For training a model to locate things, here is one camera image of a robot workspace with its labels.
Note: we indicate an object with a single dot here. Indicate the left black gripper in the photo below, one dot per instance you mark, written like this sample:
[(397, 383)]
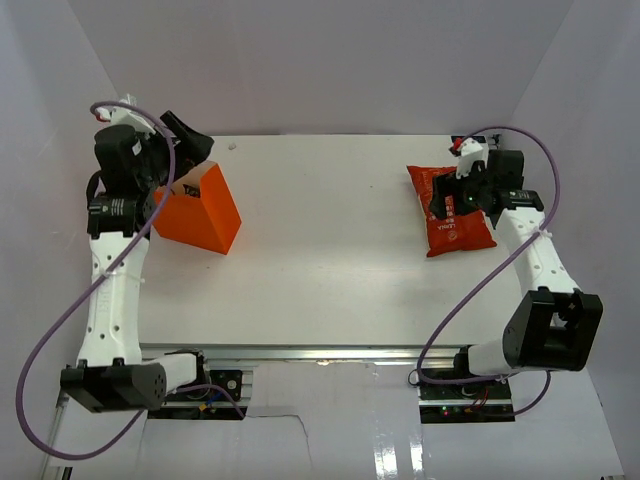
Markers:
[(193, 147)]

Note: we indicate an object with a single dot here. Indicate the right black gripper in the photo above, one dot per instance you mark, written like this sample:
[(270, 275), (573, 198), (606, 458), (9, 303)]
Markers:
[(445, 185)]

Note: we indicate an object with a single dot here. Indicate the large red chip bag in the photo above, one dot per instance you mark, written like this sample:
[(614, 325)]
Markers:
[(455, 232)]

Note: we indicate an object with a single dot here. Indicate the purple brown snack wrapper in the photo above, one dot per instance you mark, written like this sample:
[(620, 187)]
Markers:
[(192, 191)]

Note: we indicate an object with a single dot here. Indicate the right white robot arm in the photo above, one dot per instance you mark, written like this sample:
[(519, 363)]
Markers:
[(555, 324)]

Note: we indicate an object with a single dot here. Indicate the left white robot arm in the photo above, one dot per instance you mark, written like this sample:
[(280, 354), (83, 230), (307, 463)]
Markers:
[(135, 160)]

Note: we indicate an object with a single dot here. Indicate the orange paper bag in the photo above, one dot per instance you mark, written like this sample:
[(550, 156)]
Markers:
[(210, 222)]

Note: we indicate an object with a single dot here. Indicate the blue label sticker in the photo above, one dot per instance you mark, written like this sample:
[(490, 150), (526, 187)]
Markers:
[(478, 138)]

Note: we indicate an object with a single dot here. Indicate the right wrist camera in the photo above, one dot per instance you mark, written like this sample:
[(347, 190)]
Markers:
[(467, 152)]

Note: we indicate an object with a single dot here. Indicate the aluminium table frame rail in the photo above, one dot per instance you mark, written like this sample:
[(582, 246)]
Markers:
[(265, 352)]

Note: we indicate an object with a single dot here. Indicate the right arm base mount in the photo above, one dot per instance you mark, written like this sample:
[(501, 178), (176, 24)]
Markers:
[(486, 402)]

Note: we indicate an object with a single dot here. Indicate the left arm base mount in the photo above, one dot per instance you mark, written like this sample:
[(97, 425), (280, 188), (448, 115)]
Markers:
[(219, 398)]

